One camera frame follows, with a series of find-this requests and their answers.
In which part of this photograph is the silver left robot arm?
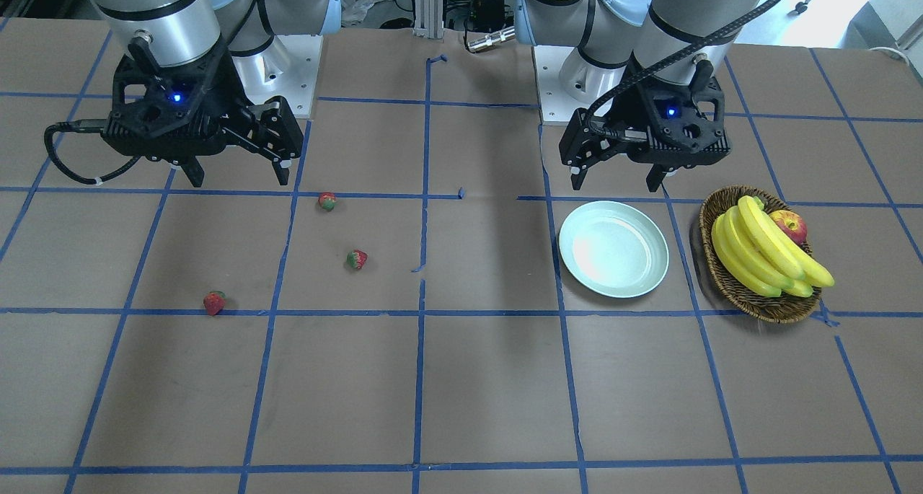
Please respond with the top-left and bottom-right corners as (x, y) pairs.
(514, 0), (775, 191)

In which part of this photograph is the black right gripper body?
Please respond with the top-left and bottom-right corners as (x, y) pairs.
(101, 36), (275, 162)

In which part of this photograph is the silver metal connector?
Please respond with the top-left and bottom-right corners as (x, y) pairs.
(464, 25), (516, 54)

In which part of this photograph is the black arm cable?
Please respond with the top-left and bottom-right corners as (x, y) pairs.
(44, 120), (143, 186)
(585, 0), (801, 143)

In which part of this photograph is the brown wicker basket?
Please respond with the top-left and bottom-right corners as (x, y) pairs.
(689, 185), (822, 324)

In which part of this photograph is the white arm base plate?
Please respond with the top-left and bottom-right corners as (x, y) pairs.
(233, 36), (324, 120)
(533, 45), (594, 126)

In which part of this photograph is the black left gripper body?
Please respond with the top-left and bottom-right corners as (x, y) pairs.
(587, 58), (732, 172)

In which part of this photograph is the aluminium frame post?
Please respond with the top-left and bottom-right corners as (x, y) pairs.
(412, 0), (445, 41)

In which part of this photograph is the red apple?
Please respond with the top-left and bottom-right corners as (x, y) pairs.
(769, 209), (808, 245)

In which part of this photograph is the black power box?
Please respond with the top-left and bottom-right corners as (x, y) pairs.
(469, 0), (505, 32)

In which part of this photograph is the strawberry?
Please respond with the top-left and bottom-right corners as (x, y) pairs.
(345, 250), (368, 270)
(202, 290), (226, 317)
(317, 192), (337, 212)

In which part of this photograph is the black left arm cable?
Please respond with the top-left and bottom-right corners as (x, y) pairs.
(585, 0), (801, 143)

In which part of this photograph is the light green plate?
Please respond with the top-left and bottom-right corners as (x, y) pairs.
(558, 200), (670, 298)

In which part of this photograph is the yellow banana bunch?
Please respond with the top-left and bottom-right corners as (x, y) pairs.
(711, 195), (835, 298)

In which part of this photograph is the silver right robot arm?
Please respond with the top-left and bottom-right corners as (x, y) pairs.
(44, 0), (342, 188)

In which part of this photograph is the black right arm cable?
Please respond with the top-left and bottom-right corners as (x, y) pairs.
(44, 120), (143, 186)

